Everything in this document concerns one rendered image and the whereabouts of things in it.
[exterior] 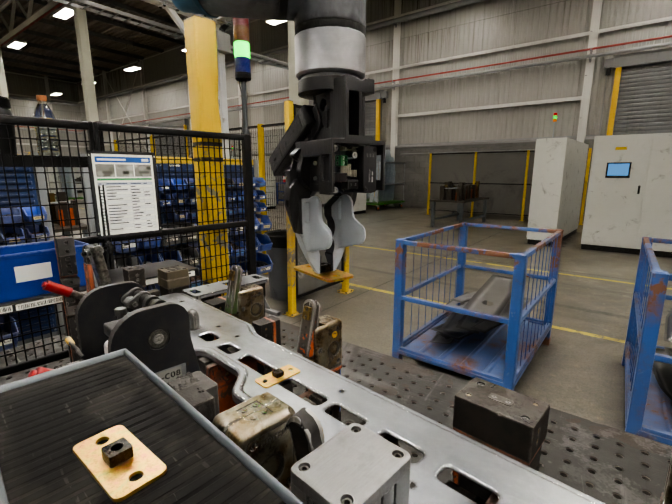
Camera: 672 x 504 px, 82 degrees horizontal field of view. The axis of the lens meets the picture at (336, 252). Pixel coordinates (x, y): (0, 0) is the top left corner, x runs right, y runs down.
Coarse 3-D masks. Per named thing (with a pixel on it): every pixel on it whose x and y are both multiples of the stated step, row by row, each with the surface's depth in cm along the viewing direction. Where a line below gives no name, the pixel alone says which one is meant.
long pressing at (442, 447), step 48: (192, 336) 91; (240, 336) 91; (240, 384) 70; (336, 384) 70; (336, 432) 57; (384, 432) 58; (432, 432) 57; (432, 480) 48; (480, 480) 48; (528, 480) 48
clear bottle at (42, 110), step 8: (40, 96) 127; (40, 104) 127; (40, 112) 127; (48, 112) 128; (40, 128) 127; (56, 128) 131; (56, 136) 131; (48, 144) 129; (56, 144) 131; (40, 152) 129; (48, 152) 129; (56, 152) 131
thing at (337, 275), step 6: (306, 264) 51; (324, 264) 47; (330, 264) 47; (300, 270) 48; (306, 270) 48; (312, 270) 48; (324, 270) 47; (330, 270) 47; (336, 270) 48; (312, 276) 46; (318, 276) 45; (324, 276) 45; (330, 276) 45; (336, 276) 46; (342, 276) 45; (348, 276) 45; (330, 282) 43
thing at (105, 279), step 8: (88, 248) 88; (96, 248) 88; (104, 248) 90; (112, 248) 90; (88, 256) 88; (96, 256) 88; (96, 264) 88; (104, 264) 89; (96, 272) 89; (104, 272) 89; (104, 280) 90
